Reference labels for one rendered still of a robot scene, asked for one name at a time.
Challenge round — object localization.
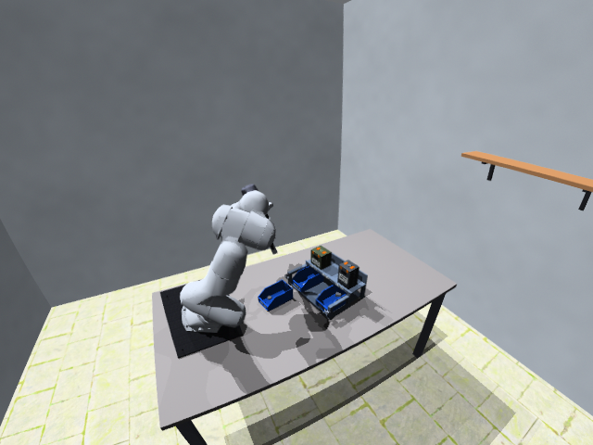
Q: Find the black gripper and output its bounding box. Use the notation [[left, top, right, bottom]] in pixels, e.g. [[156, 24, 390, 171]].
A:
[[266, 213, 278, 255]]

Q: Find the blue open-front bin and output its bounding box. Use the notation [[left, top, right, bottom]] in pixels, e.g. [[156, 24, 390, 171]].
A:
[[316, 285, 347, 311], [258, 280, 293, 312], [292, 266, 324, 292]]

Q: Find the dark green tool case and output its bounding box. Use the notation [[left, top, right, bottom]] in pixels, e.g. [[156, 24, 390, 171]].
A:
[[310, 246, 332, 270]]

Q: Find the black tool case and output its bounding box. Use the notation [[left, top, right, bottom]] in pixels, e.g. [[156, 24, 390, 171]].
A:
[[337, 260, 360, 289]]

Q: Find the dark grey shelf rack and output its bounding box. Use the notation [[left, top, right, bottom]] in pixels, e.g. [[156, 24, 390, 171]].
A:
[[284, 253, 368, 320]]

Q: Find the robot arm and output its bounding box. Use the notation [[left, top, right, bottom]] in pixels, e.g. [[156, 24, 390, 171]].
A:
[[180, 184, 276, 333]]

